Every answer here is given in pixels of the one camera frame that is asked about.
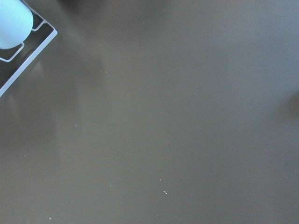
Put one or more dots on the light blue cup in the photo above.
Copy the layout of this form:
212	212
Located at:
16	22

